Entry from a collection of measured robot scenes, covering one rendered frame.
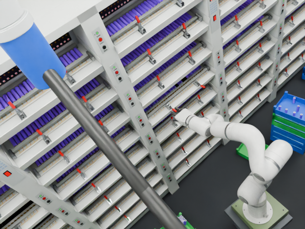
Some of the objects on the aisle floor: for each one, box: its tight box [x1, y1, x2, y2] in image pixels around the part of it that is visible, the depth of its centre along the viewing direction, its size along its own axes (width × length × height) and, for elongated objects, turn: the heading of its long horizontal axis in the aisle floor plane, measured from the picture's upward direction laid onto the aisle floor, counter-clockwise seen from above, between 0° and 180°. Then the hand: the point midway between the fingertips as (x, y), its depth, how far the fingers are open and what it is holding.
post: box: [0, 145, 101, 229], centre depth 163 cm, size 20×9×181 cm, turn 52°
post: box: [72, 5, 179, 194], centre depth 180 cm, size 20×9×181 cm, turn 52°
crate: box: [236, 143, 269, 160], centre depth 238 cm, size 30×20×8 cm
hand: (175, 111), depth 171 cm, fingers open, 3 cm apart
